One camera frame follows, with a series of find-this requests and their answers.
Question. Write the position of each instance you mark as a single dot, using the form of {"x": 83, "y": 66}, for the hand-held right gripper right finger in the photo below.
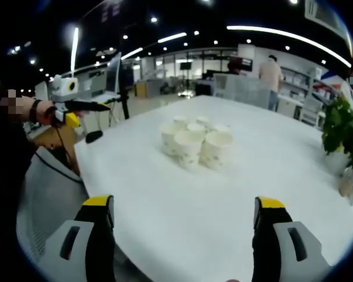
{"x": 285, "y": 252}

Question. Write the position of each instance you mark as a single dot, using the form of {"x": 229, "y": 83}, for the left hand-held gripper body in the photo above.
{"x": 65, "y": 88}

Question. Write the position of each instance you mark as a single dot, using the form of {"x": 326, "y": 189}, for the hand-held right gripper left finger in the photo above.
{"x": 76, "y": 249}

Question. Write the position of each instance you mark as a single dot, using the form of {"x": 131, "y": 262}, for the cluster of white paper cups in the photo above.
{"x": 194, "y": 142}

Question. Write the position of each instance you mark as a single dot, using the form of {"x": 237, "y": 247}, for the person's left hand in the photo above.
{"x": 48, "y": 113}

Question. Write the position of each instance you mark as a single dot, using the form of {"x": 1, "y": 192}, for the small black oval object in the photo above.
{"x": 94, "y": 137}

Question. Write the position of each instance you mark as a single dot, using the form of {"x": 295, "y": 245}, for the black wristband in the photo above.
{"x": 34, "y": 110}

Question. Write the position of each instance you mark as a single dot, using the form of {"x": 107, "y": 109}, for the laptop on black tripod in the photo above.
{"x": 116, "y": 76}

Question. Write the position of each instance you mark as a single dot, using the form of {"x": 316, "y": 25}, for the grey mesh office chair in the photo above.
{"x": 53, "y": 191}

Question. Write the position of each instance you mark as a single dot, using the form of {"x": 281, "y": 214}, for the person's dark clothing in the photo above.
{"x": 9, "y": 176}

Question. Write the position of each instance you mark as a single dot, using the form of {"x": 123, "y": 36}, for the clear glass jar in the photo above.
{"x": 350, "y": 182}

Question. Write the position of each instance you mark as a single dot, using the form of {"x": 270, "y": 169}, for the white table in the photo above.
{"x": 164, "y": 205}

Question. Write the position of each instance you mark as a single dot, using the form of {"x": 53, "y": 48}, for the black monitor screen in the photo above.
{"x": 186, "y": 66}

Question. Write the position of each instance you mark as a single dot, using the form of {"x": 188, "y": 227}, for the green potted plant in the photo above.
{"x": 342, "y": 132}

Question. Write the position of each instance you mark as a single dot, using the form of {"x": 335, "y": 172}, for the white mesh chair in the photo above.
{"x": 241, "y": 88}

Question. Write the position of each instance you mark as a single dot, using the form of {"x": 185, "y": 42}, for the long curved ceiling light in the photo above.
{"x": 288, "y": 36}

